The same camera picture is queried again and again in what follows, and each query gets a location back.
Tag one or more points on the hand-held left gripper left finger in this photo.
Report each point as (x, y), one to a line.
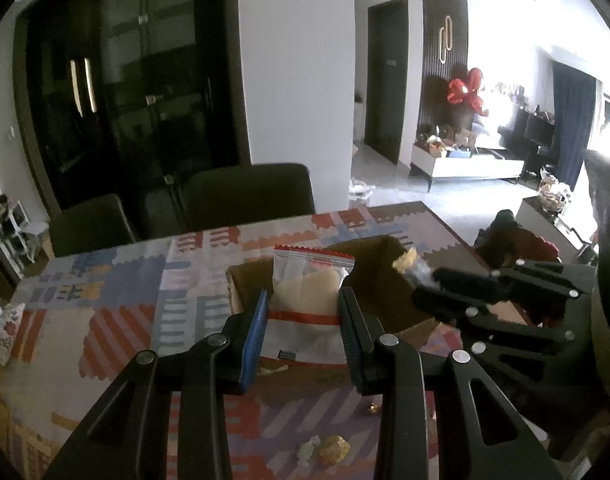
(252, 345)

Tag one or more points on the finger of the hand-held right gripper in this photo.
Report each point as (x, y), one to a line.
(440, 307)
(465, 280)

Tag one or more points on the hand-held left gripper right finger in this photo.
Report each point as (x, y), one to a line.
(352, 340)

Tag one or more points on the clear candy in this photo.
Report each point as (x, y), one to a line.
(412, 270)

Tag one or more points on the brown cardboard box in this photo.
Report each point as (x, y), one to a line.
(385, 290)

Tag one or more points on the clear rice cracker packet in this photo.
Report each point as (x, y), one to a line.
(305, 290)

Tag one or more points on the black chair with red cloth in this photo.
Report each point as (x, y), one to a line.
(500, 240)

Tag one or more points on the small gold candy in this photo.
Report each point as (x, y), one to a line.
(373, 408)

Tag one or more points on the red cloth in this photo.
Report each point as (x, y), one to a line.
(537, 250)

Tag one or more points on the small side table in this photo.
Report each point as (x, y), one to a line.
(540, 215)

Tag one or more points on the gold foil candy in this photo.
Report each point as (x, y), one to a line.
(333, 449)

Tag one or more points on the white low cabinet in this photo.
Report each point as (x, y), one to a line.
(465, 167)

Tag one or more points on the pale wrapped candy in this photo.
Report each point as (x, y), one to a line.
(307, 452)

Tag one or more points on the dark dining chair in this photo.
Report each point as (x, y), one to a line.
(92, 225)
(245, 195)

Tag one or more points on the black monitor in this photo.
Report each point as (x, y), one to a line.
(539, 130)

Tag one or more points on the red flower decoration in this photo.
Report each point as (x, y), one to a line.
(465, 90)

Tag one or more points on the dark blue curtain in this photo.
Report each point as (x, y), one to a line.
(575, 125)

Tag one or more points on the dark interior door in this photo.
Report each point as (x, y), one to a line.
(385, 80)

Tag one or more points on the floral pillow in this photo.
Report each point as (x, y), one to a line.
(5, 332)

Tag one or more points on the white shoe rack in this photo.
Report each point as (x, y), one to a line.
(17, 230)

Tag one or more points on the dark glass sliding doors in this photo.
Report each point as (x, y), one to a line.
(135, 85)

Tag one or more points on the dark slatted wall panel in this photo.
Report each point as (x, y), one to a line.
(432, 100)

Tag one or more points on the looped wall light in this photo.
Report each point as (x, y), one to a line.
(445, 40)

